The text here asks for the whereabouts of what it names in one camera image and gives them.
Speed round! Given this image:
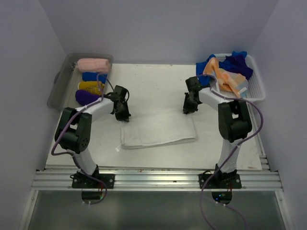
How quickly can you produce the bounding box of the white towel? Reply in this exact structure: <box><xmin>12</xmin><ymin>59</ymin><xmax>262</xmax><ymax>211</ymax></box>
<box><xmin>120</xmin><ymin>110</ymin><xmax>198</xmax><ymax>150</ymax></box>

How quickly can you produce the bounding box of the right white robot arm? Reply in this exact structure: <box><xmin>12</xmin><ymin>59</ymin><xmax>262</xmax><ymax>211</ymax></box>
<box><xmin>183</xmin><ymin>77</ymin><xmax>252</xmax><ymax>188</ymax></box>

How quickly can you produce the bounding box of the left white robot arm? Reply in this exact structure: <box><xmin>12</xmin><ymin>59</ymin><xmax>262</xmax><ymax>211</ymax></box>
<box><xmin>51</xmin><ymin>85</ymin><xmax>130</xmax><ymax>188</ymax></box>

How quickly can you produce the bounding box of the blue cloth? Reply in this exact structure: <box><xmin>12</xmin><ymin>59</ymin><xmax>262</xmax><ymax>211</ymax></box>
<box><xmin>196</xmin><ymin>55</ymin><xmax>224</xmax><ymax>86</ymax></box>

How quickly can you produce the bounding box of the yellow rolled towel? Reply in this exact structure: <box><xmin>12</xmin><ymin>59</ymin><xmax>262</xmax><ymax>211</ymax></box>
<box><xmin>78</xmin><ymin>81</ymin><xmax>105</xmax><ymax>95</ymax></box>

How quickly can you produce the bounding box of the purple rolled towel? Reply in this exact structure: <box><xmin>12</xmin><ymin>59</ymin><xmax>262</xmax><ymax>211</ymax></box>
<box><xmin>75</xmin><ymin>90</ymin><xmax>101</xmax><ymax>106</ymax></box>

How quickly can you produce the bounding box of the blue rolled towel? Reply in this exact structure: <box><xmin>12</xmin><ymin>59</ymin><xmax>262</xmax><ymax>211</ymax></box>
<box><xmin>82</xmin><ymin>72</ymin><xmax>107</xmax><ymax>84</ymax></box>

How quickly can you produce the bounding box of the orange patterned cloth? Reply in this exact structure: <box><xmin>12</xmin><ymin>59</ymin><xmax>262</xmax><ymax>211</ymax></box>
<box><xmin>202</xmin><ymin>57</ymin><xmax>248</xmax><ymax>98</ymax></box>

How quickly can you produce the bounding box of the pink rolled towel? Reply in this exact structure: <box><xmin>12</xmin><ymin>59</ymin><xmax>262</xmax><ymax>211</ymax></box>
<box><xmin>77</xmin><ymin>58</ymin><xmax>111</xmax><ymax>73</ymax></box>

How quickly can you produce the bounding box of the dark purple cloth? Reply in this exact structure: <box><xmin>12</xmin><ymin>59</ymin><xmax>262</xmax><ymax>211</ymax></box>
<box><xmin>219</xmin><ymin>51</ymin><xmax>253</xmax><ymax>80</ymax></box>

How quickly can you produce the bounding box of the grey plastic bin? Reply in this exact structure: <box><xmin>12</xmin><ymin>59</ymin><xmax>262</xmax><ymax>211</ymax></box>
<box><xmin>47</xmin><ymin>53</ymin><xmax>113</xmax><ymax>112</ymax></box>

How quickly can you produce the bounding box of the white plastic basket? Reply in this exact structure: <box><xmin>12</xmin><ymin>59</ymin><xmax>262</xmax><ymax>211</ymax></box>
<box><xmin>213</xmin><ymin>53</ymin><xmax>266</xmax><ymax>102</ymax></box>

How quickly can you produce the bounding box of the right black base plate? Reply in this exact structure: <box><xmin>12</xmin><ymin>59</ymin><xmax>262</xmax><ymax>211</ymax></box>
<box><xmin>198</xmin><ymin>170</ymin><xmax>242</xmax><ymax>189</ymax></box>

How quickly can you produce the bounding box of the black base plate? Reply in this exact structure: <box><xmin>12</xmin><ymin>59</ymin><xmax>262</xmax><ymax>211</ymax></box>
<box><xmin>198</xmin><ymin>170</ymin><xmax>242</xmax><ymax>189</ymax></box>
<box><xmin>70</xmin><ymin>172</ymin><xmax>115</xmax><ymax>189</ymax></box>

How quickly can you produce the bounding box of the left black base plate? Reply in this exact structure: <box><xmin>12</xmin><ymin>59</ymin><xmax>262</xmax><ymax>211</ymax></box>
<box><xmin>70</xmin><ymin>172</ymin><xmax>115</xmax><ymax>189</ymax></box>

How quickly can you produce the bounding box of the aluminium rail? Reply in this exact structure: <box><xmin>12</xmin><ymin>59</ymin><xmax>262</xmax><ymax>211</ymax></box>
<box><xmin>31</xmin><ymin>165</ymin><xmax>283</xmax><ymax>192</ymax></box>

